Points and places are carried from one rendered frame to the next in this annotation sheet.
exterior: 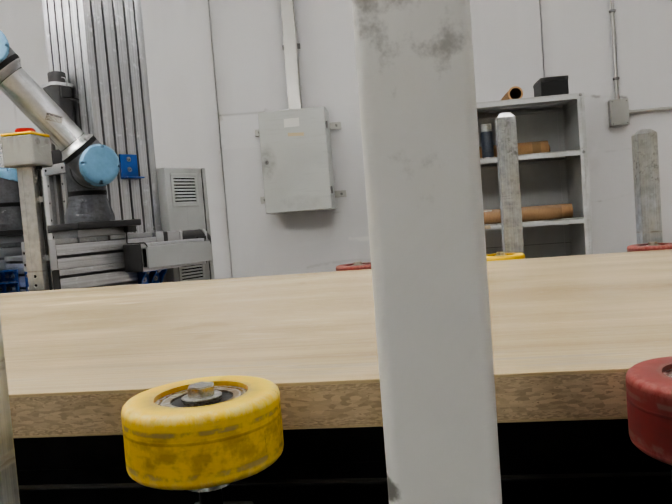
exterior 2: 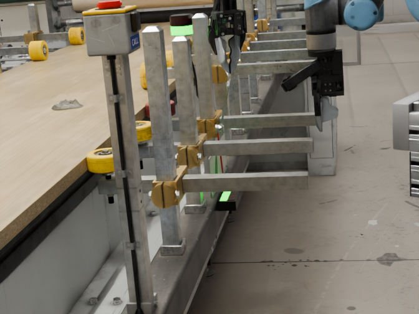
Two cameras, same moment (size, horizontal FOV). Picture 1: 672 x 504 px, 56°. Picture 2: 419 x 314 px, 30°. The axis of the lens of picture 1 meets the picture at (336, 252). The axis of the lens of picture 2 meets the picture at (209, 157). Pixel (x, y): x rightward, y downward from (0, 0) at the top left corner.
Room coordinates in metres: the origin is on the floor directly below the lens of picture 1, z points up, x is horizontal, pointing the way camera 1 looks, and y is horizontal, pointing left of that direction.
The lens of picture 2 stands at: (1.57, -0.60, 1.31)
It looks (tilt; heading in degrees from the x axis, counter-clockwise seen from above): 15 degrees down; 93
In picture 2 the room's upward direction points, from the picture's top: 5 degrees counter-clockwise
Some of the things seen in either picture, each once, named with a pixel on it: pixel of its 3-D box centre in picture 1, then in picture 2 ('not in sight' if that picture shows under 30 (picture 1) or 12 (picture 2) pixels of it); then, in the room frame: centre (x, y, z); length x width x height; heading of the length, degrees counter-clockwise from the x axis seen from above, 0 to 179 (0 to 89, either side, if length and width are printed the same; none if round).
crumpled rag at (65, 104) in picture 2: not in sight; (67, 103); (1.08, 1.51, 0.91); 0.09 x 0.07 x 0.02; 19
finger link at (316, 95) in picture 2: not in sight; (317, 98); (1.75, 1.37, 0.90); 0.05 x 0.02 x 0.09; 82
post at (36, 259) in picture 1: (40, 272); (129, 187); (1.37, 0.64, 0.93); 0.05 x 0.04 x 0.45; 82
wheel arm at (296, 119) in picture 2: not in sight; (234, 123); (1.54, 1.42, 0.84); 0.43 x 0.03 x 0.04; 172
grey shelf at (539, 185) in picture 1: (500, 243); not in sight; (3.64, -0.94, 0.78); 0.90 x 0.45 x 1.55; 84
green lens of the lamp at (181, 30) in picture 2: not in sight; (182, 29); (1.42, 1.40, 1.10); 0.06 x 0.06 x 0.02
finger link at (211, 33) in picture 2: not in sight; (217, 36); (1.52, 1.28, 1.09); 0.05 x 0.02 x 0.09; 13
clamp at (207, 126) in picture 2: not in sight; (209, 124); (1.47, 1.41, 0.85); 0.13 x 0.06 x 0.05; 82
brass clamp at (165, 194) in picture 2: not in sight; (169, 186); (1.41, 0.92, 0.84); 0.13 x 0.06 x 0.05; 82
